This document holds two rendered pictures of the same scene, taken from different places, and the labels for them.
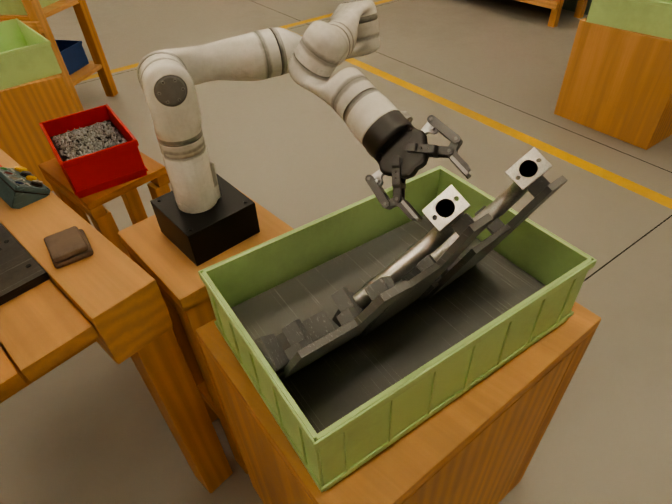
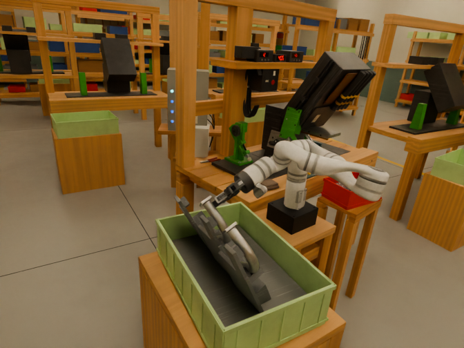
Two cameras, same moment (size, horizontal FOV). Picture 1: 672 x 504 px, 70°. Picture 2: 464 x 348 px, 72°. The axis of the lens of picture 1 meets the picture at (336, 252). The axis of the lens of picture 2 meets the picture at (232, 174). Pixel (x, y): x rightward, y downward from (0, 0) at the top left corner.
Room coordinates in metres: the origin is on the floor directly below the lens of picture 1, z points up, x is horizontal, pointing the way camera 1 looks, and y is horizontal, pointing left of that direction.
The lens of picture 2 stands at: (0.64, -1.09, 1.67)
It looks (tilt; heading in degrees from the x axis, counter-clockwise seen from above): 23 degrees down; 91
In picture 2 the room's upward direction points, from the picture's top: 4 degrees clockwise
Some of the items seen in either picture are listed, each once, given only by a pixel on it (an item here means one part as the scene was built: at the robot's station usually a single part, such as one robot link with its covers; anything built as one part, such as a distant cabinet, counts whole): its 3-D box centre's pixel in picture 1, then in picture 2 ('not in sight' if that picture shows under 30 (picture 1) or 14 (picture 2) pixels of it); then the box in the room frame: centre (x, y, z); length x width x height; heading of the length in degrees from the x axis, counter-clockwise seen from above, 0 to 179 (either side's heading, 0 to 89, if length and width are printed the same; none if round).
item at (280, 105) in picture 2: not in sight; (284, 127); (0.96, 1.32, 1.07); 0.30 x 0.18 x 0.34; 45
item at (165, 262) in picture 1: (208, 238); (290, 224); (0.92, 0.31, 0.83); 0.32 x 0.32 x 0.04; 40
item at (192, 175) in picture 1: (189, 170); (295, 188); (0.92, 0.31, 1.03); 0.09 x 0.09 x 0.17; 49
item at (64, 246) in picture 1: (68, 245); (268, 184); (0.82, 0.58, 0.91); 0.10 x 0.08 x 0.03; 33
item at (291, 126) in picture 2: not in sight; (293, 123); (0.98, 1.05, 1.17); 0.13 x 0.12 x 0.20; 45
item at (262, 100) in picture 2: not in sight; (255, 101); (0.72, 1.41, 1.23); 1.30 x 0.05 x 0.09; 45
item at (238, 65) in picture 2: not in sight; (270, 63); (0.80, 1.33, 1.52); 0.90 x 0.25 x 0.04; 45
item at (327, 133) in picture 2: not in sight; (309, 129); (1.11, 1.14, 1.11); 0.39 x 0.16 x 0.03; 135
